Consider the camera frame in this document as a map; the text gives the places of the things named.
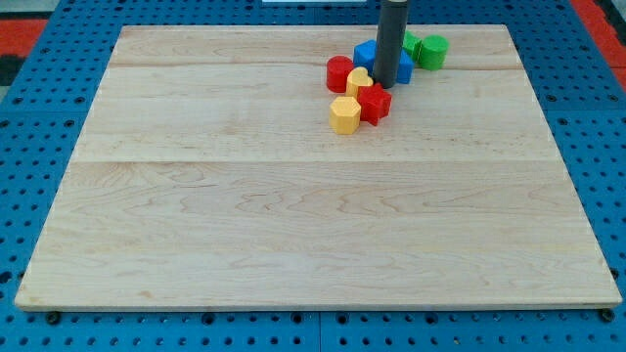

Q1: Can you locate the yellow heart block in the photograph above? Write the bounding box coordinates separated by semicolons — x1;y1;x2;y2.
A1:
345;66;374;99

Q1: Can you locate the light wooden board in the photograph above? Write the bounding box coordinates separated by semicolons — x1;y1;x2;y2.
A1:
15;24;622;312

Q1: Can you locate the red cylinder block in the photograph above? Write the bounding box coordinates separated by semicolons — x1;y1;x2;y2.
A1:
326;56;354;93

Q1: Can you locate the blue block right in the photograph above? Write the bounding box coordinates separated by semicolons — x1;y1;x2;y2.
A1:
396;50;415;84

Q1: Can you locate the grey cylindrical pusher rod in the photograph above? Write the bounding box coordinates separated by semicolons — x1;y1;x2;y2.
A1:
373;0;409;89

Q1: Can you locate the green cube block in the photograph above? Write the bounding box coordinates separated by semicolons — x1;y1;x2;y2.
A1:
403;30;422;63

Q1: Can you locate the yellow hexagon block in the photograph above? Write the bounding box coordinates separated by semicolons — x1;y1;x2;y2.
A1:
329;96;361;135

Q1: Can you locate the red star block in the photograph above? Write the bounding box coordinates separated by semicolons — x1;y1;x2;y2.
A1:
357;83;392;126

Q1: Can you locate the green cylinder block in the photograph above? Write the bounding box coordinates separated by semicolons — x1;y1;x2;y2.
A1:
419;34;449;70

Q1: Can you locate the blue cube block left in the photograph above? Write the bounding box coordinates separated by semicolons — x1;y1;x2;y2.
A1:
353;39;377;74

